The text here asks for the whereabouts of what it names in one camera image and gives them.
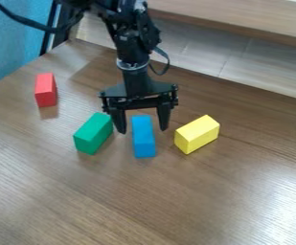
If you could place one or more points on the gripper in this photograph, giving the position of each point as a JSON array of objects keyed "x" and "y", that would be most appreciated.
[{"x": 136, "y": 88}]

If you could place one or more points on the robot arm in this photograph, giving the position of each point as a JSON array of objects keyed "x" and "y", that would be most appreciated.
[{"x": 131, "y": 35}]

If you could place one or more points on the blue block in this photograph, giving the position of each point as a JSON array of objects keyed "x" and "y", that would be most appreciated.
[{"x": 143, "y": 136}]

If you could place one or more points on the green block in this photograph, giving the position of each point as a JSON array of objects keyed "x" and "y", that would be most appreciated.
[{"x": 93, "y": 133}]

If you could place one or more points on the yellow block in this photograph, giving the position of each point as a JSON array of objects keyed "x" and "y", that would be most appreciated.
[{"x": 196, "y": 134}]

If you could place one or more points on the red block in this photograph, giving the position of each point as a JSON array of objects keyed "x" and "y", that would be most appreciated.
[{"x": 45, "y": 89}]

